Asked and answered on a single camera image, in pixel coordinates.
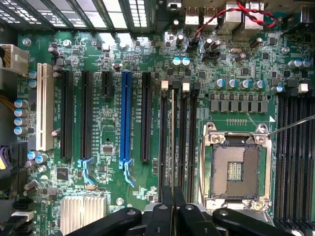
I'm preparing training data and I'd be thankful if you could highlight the RAM slot with white latches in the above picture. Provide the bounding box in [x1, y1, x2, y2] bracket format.
[158, 80, 170, 197]
[297, 83, 309, 227]
[179, 82, 190, 202]

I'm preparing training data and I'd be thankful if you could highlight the RAM slot with black latches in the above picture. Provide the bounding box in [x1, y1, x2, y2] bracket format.
[189, 82, 200, 205]
[286, 78, 298, 224]
[275, 94, 287, 222]
[169, 80, 181, 197]

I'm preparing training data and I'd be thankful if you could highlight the CPU socket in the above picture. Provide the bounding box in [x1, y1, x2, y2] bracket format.
[200, 121, 274, 213]

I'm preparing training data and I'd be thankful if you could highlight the silver finned heat sink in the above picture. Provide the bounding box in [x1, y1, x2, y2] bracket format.
[60, 196, 108, 236]

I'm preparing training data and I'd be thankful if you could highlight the long black expansion slot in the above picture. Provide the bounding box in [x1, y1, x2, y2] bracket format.
[60, 70, 74, 160]
[77, 70, 95, 186]
[140, 71, 153, 162]

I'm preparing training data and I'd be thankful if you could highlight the blue expansion slot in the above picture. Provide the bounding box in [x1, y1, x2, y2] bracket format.
[119, 71, 135, 189]

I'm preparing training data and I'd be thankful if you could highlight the steel locking lever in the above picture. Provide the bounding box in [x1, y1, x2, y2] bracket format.
[268, 114, 315, 137]

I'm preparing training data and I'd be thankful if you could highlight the short black expansion slot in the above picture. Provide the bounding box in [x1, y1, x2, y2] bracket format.
[101, 71, 114, 98]

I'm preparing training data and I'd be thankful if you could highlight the white expansion slot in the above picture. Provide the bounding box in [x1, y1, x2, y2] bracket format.
[36, 62, 55, 152]

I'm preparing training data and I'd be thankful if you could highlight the silver USB port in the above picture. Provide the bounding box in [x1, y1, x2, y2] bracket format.
[202, 6, 219, 25]
[184, 6, 199, 25]

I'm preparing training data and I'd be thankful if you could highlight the green computer motherboard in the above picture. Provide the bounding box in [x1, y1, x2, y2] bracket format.
[0, 0, 315, 236]

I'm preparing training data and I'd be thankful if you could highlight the silver rear port block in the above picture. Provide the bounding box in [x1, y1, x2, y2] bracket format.
[242, 1, 265, 30]
[222, 1, 243, 34]

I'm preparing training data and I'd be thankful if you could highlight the white power connector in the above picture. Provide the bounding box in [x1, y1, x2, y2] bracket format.
[0, 43, 30, 77]

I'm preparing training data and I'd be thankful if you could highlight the yellow wire bundle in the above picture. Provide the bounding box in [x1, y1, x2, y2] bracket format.
[0, 94, 17, 113]

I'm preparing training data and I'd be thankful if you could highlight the red black twisted wire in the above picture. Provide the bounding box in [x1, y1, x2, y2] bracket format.
[190, 0, 278, 46]

